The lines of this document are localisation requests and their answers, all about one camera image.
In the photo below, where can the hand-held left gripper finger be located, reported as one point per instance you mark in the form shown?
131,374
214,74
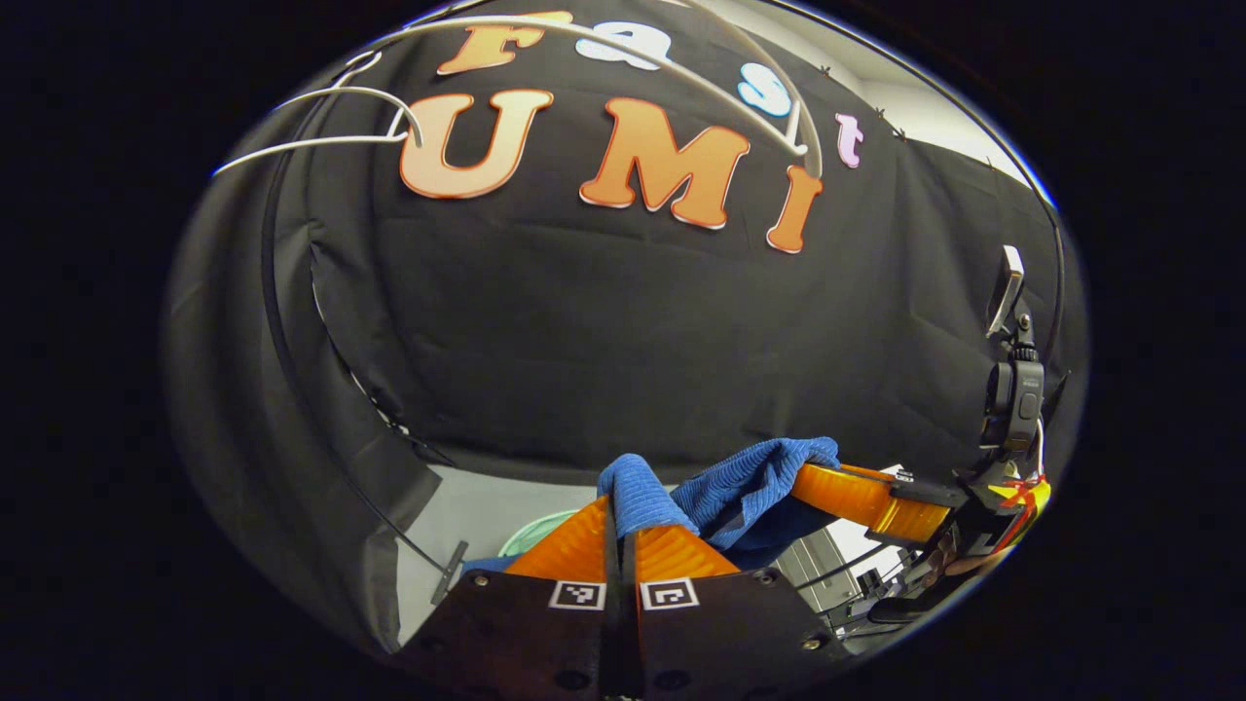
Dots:
613,623
631,633

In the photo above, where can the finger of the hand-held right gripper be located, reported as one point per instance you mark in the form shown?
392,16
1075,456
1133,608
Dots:
847,497

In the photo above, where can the blue knit jacket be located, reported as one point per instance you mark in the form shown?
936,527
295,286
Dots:
750,487

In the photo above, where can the green laundry hamper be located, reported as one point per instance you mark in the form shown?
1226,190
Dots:
535,534

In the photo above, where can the white clothes hanger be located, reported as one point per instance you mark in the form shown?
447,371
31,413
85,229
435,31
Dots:
800,148

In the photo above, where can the silver metal box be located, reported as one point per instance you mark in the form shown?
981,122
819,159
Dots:
813,570

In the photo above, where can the black backdrop cloth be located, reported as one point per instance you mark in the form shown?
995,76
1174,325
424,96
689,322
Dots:
584,341

